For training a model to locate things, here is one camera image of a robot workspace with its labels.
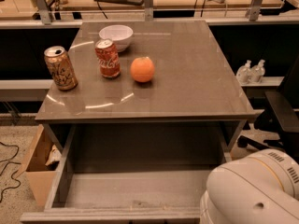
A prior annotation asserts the grey top drawer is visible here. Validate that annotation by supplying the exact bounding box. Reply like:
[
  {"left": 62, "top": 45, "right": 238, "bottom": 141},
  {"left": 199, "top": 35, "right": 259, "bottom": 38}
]
[{"left": 21, "top": 123, "right": 231, "bottom": 224}]

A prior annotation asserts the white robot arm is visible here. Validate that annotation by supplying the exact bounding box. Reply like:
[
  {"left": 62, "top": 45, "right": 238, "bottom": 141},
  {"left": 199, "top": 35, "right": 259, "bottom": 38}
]
[{"left": 200, "top": 149, "right": 299, "bottom": 224}]

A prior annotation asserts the orange fruit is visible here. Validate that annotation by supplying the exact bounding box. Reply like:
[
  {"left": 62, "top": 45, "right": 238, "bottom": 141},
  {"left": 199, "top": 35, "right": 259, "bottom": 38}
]
[{"left": 130, "top": 57, "right": 155, "bottom": 83}]

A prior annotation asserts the red Coca-Cola can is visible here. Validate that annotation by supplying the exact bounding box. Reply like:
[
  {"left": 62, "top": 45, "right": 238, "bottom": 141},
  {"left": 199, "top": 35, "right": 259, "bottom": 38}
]
[{"left": 94, "top": 39, "right": 121, "bottom": 78}]

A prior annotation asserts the white bowl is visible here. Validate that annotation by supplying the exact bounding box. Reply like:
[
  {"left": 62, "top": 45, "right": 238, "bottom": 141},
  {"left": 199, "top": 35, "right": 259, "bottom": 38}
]
[{"left": 99, "top": 24, "right": 134, "bottom": 52}]

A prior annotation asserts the gold LaCroix can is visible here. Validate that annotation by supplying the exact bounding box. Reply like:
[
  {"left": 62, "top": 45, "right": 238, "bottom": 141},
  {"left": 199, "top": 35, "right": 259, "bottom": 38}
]
[{"left": 44, "top": 46, "right": 78, "bottom": 91}]

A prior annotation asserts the crumpled paper in box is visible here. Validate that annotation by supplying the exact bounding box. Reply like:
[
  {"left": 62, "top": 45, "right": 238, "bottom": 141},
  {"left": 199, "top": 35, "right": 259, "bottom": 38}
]
[{"left": 45, "top": 145, "right": 62, "bottom": 166}]

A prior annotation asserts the clear sanitizer bottle right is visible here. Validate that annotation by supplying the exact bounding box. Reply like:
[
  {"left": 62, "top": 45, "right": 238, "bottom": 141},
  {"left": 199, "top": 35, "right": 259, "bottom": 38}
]
[{"left": 250, "top": 60, "right": 265, "bottom": 83}]

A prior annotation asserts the cardboard box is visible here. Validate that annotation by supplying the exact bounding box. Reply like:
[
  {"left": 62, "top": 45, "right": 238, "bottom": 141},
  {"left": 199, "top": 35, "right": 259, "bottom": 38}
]
[{"left": 16, "top": 125, "right": 56, "bottom": 206}]

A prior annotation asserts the black office chair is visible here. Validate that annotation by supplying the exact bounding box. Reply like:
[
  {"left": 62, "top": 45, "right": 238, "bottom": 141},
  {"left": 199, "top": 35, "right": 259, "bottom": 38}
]
[{"left": 237, "top": 57, "right": 299, "bottom": 163}]

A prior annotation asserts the black floor cable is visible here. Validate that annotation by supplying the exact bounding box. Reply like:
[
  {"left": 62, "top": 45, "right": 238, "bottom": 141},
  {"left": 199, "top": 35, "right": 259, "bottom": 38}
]
[{"left": 0, "top": 141, "right": 22, "bottom": 203}]

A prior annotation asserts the metal frame rail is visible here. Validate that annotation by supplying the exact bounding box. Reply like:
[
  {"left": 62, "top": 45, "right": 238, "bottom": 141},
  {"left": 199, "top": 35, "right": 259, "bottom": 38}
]
[{"left": 0, "top": 0, "right": 299, "bottom": 30}]

